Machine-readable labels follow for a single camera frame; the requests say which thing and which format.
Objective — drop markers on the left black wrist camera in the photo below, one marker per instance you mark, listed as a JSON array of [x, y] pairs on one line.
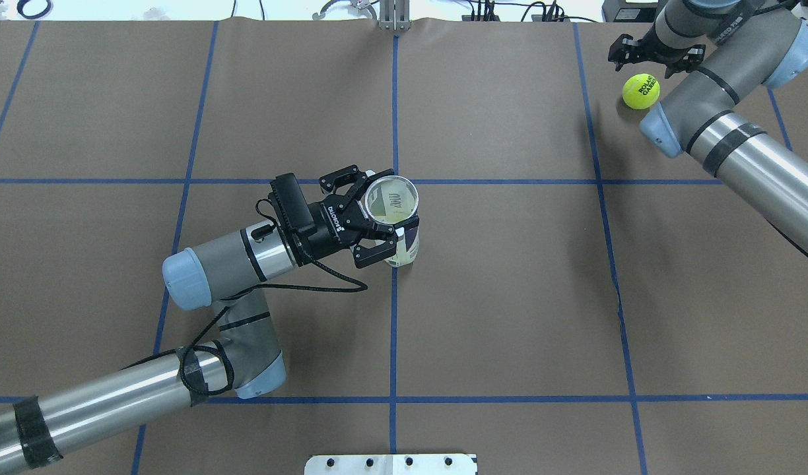
[[292, 210]]

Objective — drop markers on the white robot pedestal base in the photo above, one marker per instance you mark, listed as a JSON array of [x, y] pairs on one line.
[[419, 463]]

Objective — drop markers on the dark brown box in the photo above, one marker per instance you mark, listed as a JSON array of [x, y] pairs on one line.
[[615, 11]]

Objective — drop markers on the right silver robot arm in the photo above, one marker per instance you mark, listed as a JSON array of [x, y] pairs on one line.
[[728, 49]]

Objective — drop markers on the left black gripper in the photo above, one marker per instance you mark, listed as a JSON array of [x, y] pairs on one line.
[[326, 232]]

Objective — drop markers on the yellow tennis ball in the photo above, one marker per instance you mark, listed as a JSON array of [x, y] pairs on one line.
[[641, 91], [390, 217]]

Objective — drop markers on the aluminium frame post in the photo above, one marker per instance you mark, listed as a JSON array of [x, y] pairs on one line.
[[394, 15]]

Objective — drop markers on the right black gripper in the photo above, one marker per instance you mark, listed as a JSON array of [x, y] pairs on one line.
[[649, 47]]

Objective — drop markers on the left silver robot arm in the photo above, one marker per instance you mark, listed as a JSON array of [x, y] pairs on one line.
[[236, 351]]

